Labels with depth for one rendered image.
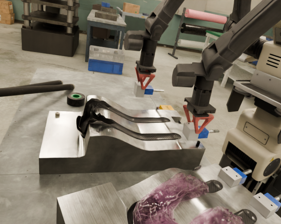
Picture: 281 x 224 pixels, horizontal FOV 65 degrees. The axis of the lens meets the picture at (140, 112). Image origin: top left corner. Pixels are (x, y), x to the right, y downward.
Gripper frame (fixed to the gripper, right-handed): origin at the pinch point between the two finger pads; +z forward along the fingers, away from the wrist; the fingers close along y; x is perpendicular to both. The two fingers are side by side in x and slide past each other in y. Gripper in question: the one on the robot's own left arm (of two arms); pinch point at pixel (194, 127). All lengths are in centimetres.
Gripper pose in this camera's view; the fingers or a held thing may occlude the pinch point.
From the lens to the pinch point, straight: 78.5
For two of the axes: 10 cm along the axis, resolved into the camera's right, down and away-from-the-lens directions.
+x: 9.7, -0.3, 2.5
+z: -0.8, 9.0, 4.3
